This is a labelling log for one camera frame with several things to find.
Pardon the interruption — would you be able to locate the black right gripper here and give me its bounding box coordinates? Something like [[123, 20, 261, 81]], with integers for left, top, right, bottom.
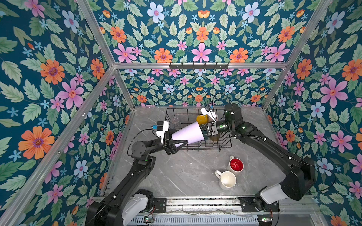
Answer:
[[195, 121, 234, 138]]

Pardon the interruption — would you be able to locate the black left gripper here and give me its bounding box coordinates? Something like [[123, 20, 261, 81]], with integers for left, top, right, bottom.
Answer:
[[146, 130, 189, 159]]

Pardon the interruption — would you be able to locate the yellow mug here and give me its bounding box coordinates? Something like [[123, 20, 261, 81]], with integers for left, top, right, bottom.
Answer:
[[197, 115, 208, 125]]

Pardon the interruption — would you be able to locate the lilac cup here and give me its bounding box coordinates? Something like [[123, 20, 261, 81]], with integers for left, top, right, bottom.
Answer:
[[172, 122, 204, 144]]

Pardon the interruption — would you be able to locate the clear glass cup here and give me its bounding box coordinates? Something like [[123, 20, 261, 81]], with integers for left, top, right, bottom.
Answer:
[[170, 116, 181, 129]]

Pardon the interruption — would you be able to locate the olive glass cup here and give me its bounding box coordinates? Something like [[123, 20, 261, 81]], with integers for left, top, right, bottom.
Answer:
[[209, 134, 220, 142]]

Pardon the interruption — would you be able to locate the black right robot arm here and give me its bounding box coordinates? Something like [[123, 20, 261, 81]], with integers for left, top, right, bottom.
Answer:
[[201, 104, 316, 204]]

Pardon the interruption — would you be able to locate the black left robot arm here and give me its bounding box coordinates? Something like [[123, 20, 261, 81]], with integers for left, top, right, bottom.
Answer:
[[85, 132, 188, 226]]

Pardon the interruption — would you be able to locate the red inside white mug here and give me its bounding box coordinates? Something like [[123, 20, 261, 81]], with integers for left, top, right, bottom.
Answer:
[[227, 155, 244, 175]]

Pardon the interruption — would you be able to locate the cream white mug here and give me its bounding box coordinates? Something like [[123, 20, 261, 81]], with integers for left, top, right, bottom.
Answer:
[[215, 170, 237, 190]]

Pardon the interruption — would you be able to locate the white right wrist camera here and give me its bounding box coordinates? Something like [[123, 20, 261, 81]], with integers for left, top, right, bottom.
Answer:
[[200, 108, 218, 122]]

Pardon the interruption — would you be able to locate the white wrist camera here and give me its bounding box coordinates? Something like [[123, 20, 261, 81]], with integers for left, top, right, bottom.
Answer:
[[200, 108, 218, 122], [153, 121, 169, 143]]

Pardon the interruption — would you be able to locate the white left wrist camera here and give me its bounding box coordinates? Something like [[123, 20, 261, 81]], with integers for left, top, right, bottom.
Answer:
[[153, 121, 169, 143]]

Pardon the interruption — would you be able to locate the black wire dish rack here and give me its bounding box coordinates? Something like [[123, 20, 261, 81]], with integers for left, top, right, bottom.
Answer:
[[165, 107, 232, 152]]

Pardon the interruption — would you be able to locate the black hook rail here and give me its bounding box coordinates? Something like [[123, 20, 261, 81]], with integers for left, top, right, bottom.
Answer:
[[169, 62, 229, 70]]

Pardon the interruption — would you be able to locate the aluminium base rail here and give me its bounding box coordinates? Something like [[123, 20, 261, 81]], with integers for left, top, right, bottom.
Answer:
[[125, 195, 328, 226]]

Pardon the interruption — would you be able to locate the aluminium frame post back right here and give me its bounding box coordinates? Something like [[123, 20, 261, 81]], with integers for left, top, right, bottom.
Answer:
[[262, 0, 333, 112]]

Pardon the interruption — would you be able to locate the aluminium frame post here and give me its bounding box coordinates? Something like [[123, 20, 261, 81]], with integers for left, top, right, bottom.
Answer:
[[262, 0, 333, 112], [77, 1, 135, 111]]

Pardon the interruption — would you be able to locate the aluminium frame post back left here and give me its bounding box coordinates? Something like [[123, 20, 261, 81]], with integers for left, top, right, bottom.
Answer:
[[77, 1, 135, 111]]

